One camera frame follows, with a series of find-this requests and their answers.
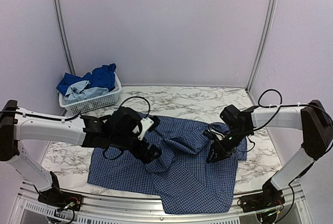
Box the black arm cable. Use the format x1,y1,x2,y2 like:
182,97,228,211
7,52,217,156
234,88,333,154
103,96,151,161

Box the aluminium corner post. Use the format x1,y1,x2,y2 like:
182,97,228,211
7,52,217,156
246,0,277,93
53,0,76,75

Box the blue checked shirt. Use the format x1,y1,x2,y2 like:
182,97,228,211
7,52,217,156
87,116,247,214

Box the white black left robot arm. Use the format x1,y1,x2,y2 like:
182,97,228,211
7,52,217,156
1,100,161,210

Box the light blue garment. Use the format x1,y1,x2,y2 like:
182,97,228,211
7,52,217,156
64,80,109,104

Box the white plastic laundry basket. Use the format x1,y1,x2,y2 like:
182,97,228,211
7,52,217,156
58,73,122,115

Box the left aluminium corner post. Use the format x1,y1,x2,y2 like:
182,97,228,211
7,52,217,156
53,0,76,75

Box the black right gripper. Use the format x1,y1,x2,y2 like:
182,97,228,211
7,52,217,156
206,126,251,163

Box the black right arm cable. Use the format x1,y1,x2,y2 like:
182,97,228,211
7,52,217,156
234,88,333,154

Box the right aluminium corner post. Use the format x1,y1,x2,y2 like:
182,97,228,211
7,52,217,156
246,0,277,93

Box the aluminium front frame rail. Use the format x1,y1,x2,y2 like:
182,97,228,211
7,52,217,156
9,180,313,223

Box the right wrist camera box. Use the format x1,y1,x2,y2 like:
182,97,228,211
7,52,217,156
203,129,225,141

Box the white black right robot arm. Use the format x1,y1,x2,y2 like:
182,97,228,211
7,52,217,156
203,100,332,212

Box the royal blue garment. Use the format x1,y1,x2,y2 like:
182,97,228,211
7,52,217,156
56,63,117,96

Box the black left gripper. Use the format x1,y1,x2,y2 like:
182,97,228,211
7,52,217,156
110,133,162,164

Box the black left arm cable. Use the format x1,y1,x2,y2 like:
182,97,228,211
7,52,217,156
103,96,151,161

